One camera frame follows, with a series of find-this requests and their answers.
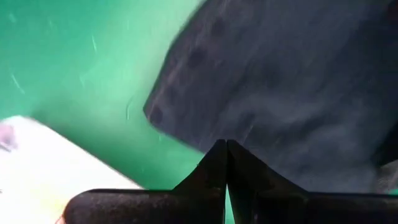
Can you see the dark denim garment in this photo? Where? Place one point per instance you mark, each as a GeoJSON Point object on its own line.
{"type": "Point", "coordinates": [280, 77]}

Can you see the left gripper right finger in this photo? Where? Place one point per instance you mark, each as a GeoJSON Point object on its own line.
{"type": "Point", "coordinates": [280, 207]}

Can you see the green table mat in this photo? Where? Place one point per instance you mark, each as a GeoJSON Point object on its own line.
{"type": "Point", "coordinates": [77, 62]}

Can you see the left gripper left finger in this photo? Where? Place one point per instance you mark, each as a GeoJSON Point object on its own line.
{"type": "Point", "coordinates": [155, 207]}

